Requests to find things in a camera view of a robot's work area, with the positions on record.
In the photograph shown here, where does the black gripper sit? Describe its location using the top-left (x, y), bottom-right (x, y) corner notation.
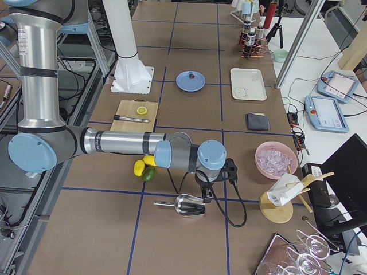
top-left (195, 158), bottom-right (238, 203)

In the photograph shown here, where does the blue plate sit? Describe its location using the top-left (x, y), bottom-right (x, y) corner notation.
top-left (175, 70), bottom-right (206, 92)

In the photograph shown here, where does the steel ice scoop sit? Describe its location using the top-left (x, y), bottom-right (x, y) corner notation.
top-left (154, 194), bottom-right (206, 217)

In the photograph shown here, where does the green lime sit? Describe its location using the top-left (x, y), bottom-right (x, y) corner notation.
top-left (142, 166), bottom-right (156, 182)

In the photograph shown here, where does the large yellow lemon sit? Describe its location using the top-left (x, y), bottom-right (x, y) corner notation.
top-left (142, 155), bottom-right (156, 167)

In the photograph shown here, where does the wooden cup stand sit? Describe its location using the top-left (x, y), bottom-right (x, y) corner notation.
top-left (259, 172), bottom-right (334, 224)

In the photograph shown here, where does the pink bowl of ice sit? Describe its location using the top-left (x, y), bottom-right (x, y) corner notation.
top-left (255, 141), bottom-right (298, 179)

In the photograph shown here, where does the small yellow lemon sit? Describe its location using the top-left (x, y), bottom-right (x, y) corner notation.
top-left (133, 160), bottom-right (146, 177)

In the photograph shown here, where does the white paper carton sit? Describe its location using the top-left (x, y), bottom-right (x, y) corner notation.
top-left (267, 173), bottom-right (304, 207)

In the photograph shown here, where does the grey yellow folded cloth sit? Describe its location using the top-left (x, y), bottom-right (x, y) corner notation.
top-left (245, 112), bottom-right (270, 131)

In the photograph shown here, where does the lemon half slice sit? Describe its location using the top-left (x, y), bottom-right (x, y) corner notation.
top-left (136, 106), bottom-right (148, 116)

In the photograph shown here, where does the glass rack tray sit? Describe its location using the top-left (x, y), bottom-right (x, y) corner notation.
top-left (254, 230), bottom-right (339, 274)

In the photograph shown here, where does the cream bear tray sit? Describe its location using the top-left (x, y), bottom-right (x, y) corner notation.
top-left (230, 68), bottom-right (267, 101)

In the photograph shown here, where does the wooden cutting board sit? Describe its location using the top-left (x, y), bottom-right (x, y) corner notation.
top-left (110, 100), bottom-right (159, 132)

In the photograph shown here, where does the steel muddler black cap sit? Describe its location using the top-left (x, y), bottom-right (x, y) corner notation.
top-left (113, 115), bottom-right (150, 123)

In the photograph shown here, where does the black monitor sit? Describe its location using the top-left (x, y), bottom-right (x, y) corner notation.
top-left (309, 133), bottom-right (366, 237)

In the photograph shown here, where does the near teach pendant tablet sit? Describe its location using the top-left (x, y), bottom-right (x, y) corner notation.
top-left (304, 96), bottom-right (349, 133)

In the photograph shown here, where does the teach pendant tablet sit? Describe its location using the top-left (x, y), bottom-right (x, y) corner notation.
top-left (304, 96), bottom-right (349, 133)
top-left (317, 70), bottom-right (359, 103)

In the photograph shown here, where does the green bowl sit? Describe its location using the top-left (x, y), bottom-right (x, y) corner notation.
top-left (272, 49), bottom-right (288, 63)

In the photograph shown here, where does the dark drink bottle front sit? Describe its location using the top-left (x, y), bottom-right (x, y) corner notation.
top-left (245, 27), bottom-right (256, 56)

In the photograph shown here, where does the dark drink bottle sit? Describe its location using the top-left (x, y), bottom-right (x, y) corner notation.
top-left (245, 27), bottom-right (256, 56)
top-left (241, 20), bottom-right (251, 46)

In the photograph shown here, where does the far teach pendant tablet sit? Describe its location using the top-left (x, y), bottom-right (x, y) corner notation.
top-left (317, 70), bottom-right (359, 103)

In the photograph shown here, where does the dark drink bottle left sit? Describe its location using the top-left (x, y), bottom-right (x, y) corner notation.
top-left (241, 20), bottom-right (251, 46)

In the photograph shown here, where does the black tripod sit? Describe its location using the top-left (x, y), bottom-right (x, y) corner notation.
top-left (266, 0), bottom-right (287, 49)

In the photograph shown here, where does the red cylinder bottle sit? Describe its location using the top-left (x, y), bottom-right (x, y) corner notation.
top-left (263, 2), bottom-right (277, 29)

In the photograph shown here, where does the copper wire bottle rack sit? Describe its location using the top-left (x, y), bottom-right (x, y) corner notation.
top-left (239, 26), bottom-right (270, 58)

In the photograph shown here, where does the white wire cup rack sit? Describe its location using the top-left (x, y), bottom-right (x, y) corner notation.
top-left (230, 0), bottom-right (260, 23)

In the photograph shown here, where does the aluminium frame post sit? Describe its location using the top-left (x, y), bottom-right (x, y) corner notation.
top-left (275, 0), bottom-right (325, 89)

